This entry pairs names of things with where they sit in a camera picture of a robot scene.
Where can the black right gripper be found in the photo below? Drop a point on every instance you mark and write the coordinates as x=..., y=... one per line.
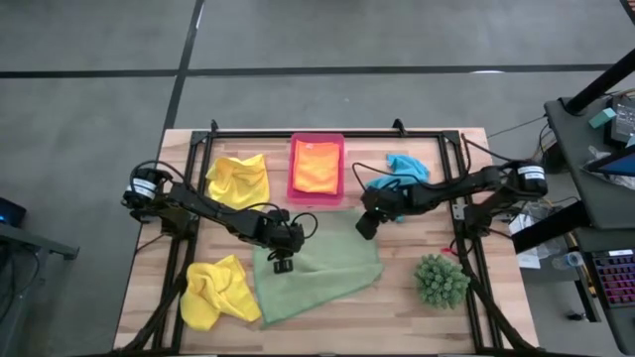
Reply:
x=387, y=203

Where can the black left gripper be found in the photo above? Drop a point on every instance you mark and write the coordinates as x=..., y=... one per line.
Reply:
x=283, y=238

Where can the green microfiber towel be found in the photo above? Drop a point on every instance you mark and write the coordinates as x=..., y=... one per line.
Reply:
x=327, y=268

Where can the yellow microfiber towel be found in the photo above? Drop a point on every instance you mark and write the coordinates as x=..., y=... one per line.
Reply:
x=238, y=181
x=218, y=292

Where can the orange microfiber towel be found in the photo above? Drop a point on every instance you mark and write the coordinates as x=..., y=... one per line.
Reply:
x=317, y=168

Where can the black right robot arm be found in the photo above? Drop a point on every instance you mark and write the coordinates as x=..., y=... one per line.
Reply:
x=446, y=191

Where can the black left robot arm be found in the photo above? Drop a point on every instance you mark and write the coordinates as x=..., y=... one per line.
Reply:
x=208, y=210

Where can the blue microfiber towel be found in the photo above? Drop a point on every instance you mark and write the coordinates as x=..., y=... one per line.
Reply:
x=409, y=168

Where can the pink translucent plastic bin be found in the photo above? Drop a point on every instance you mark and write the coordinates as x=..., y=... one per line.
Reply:
x=317, y=200

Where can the green artificial plant ball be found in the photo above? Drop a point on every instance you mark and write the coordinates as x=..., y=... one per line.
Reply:
x=440, y=281

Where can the white crumpled paper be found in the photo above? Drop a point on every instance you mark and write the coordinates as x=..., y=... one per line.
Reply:
x=520, y=224

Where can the white paper sheet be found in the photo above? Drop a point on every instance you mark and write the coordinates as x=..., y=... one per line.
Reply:
x=528, y=260

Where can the clear plastic bottle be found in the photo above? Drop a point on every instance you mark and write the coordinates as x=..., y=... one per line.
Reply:
x=570, y=259

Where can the grey side desk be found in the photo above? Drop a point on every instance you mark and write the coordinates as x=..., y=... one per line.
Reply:
x=575, y=163

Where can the small black floor item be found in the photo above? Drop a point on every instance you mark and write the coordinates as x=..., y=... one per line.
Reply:
x=575, y=316

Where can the grey metal cart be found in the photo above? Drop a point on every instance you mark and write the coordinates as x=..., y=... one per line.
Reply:
x=35, y=241

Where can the keyboard with pink keys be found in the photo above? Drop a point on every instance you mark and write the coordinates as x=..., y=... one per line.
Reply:
x=617, y=277

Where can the tablet with blue screen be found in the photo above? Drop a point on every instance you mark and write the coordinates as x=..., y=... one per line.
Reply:
x=617, y=164

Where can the teal small box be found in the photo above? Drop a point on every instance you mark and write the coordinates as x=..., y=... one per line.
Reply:
x=602, y=118

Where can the black diagonal pole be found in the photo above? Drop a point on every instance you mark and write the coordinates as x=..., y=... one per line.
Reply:
x=595, y=86

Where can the black device with blue light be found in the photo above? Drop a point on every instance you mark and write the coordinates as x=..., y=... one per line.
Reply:
x=11, y=213

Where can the black electronic box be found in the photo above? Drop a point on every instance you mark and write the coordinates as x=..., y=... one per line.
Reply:
x=624, y=124

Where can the dark grey keyboard desk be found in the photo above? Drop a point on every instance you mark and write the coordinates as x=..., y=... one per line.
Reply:
x=626, y=337

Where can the black corner bar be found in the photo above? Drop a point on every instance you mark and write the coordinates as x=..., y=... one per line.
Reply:
x=631, y=7

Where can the black aluminium table frame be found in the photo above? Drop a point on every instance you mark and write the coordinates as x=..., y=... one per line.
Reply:
x=248, y=134

